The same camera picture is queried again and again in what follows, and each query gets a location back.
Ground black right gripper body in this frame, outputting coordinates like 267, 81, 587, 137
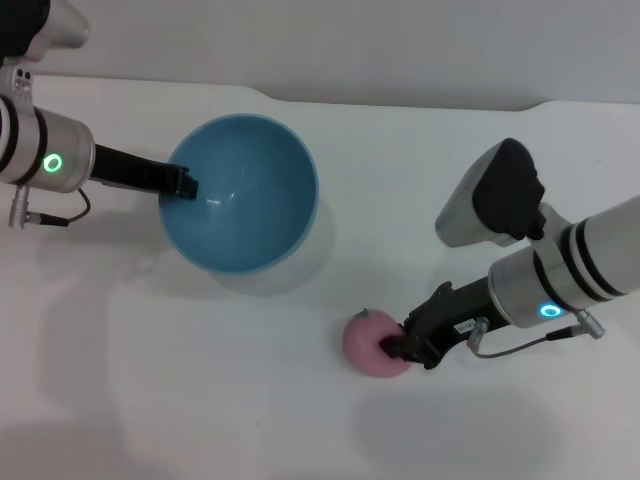
403, 277, 507, 371

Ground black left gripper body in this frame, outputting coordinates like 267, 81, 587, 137
91, 144, 191, 198

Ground pink toy peach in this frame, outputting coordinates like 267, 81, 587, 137
341, 307, 415, 378

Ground blue ceramic bowl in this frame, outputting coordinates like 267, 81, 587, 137
158, 114, 320, 276

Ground right wrist grey cable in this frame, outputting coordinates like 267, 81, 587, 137
468, 309, 607, 360

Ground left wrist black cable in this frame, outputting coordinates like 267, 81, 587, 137
6, 184, 92, 229

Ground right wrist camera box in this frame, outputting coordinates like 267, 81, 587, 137
434, 137, 547, 250

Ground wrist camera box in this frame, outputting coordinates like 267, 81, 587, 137
0, 0, 92, 64
434, 137, 547, 250

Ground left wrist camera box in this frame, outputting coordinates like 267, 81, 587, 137
0, 0, 92, 64

